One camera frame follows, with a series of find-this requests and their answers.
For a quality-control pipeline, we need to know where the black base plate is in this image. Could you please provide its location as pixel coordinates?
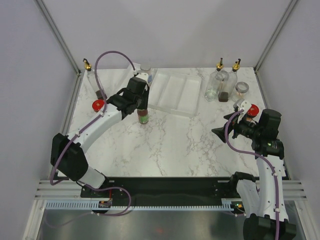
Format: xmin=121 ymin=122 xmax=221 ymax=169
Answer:
xmin=80 ymin=176 xmax=241 ymax=207

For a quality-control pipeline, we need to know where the aluminium frame post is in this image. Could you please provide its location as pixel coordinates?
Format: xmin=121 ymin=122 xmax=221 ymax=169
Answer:
xmin=34 ymin=0 xmax=81 ymax=76
xmin=253 ymin=0 xmax=300 ymax=74

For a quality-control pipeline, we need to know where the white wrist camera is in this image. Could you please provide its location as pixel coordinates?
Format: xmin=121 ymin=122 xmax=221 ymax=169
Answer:
xmin=233 ymin=98 xmax=252 ymax=123
xmin=134 ymin=71 xmax=149 ymax=82

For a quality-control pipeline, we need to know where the white cable duct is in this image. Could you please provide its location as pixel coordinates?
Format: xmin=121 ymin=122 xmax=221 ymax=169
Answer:
xmin=44 ymin=199 xmax=234 ymax=212

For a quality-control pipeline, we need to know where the white compartment organizer tray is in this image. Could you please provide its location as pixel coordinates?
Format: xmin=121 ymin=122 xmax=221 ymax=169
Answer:
xmin=135 ymin=63 xmax=202 ymax=118

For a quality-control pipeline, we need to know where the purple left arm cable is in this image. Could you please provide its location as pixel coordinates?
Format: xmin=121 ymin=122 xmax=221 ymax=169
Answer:
xmin=49 ymin=50 xmax=141 ymax=186

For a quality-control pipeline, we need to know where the blue label seasoning jar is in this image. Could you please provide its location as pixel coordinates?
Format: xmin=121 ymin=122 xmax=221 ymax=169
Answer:
xmin=140 ymin=63 xmax=153 ymax=86

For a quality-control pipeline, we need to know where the round glass oil bottle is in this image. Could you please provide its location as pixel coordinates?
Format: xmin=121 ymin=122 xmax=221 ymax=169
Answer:
xmin=82 ymin=58 xmax=103 ymax=100

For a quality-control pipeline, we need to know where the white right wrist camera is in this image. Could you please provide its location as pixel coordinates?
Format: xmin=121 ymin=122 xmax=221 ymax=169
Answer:
xmin=233 ymin=98 xmax=252 ymax=123

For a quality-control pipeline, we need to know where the square clear glass bottle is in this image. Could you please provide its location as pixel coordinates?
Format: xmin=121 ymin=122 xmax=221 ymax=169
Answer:
xmin=204 ymin=57 xmax=228 ymax=102

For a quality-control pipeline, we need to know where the square dark sauce bottle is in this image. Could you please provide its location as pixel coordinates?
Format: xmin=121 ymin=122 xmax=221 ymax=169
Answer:
xmin=218 ymin=58 xmax=241 ymax=102

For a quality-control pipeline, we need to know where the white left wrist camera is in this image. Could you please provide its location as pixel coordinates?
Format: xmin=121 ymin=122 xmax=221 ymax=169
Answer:
xmin=134 ymin=71 xmax=149 ymax=82

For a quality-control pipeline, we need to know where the open glass jar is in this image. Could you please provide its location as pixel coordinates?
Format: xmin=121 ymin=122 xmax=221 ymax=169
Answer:
xmin=235 ymin=81 xmax=250 ymax=101

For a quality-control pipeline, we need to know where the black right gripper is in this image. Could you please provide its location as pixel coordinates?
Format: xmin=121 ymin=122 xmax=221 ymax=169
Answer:
xmin=211 ymin=110 xmax=262 ymax=143

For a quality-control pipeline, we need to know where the red lid sauce jar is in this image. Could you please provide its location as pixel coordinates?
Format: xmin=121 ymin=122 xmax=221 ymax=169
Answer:
xmin=91 ymin=99 xmax=105 ymax=113

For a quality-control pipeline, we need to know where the green label sauce bottle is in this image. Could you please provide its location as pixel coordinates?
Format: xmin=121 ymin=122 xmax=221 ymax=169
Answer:
xmin=137 ymin=108 xmax=149 ymax=124

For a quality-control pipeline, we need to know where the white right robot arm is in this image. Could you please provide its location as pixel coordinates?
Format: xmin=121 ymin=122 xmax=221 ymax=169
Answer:
xmin=212 ymin=106 xmax=297 ymax=240

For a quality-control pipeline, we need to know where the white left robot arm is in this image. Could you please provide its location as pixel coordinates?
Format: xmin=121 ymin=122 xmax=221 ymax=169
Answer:
xmin=50 ymin=72 xmax=150 ymax=198

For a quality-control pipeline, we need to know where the left aluminium frame post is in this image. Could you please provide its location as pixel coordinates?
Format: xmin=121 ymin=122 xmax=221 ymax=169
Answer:
xmin=34 ymin=0 xmax=81 ymax=76

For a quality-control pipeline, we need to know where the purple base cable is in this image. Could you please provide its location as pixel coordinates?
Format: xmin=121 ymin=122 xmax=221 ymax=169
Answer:
xmin=84 ymin=187 xmax=132 ymax=217

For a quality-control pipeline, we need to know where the right aluminium frame post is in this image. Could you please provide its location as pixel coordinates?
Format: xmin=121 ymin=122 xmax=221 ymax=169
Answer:
xmin=253 ymin=0 xmax=300 ymax=74

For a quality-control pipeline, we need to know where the red lid jar right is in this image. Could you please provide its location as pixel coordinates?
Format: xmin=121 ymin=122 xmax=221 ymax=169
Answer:
xmin=247 ymin=104 xmax=260 ymax=118

